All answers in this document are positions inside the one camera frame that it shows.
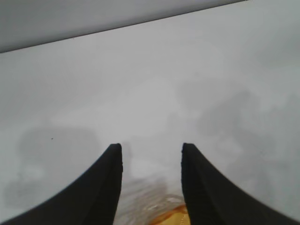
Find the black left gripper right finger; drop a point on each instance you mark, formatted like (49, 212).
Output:
(211, 197)

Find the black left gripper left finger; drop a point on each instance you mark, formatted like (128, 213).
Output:
(89, 197)

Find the yellow woven wicker basket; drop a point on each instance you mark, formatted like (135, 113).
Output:
(175, 216)

